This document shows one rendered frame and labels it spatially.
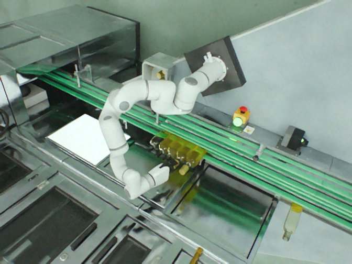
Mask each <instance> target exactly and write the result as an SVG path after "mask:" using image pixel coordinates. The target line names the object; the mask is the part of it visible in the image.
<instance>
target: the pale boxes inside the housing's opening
mask: <svg viewBox="0 0 352 264"><path fill-rule="evenodd" d="M35 79H37V77H36V78H34V79H31V80H30V81H27V82H25V83H23V84H19V86H20V87H19V88H20V91H21V93H22V96H24V95H25V94H26V93H28V89H27V88H26V87H24V86H21V85H24V84H26V83H28V82H31V81H34V80H35ZM26 85H27V86H29V87H30V89H31V92H30V94H29V95H28V96H25V97H23V99H24V102H25V106H26V109H27V108H29V107H31V106H34V105H36V104H38V103H40V102H41V101H43V100H45V99H47V98H48V97H47V93H46V90H44V89H42V88H40V87H38V86H36V85H34V84H31V83H28V84H26Z"/></svg>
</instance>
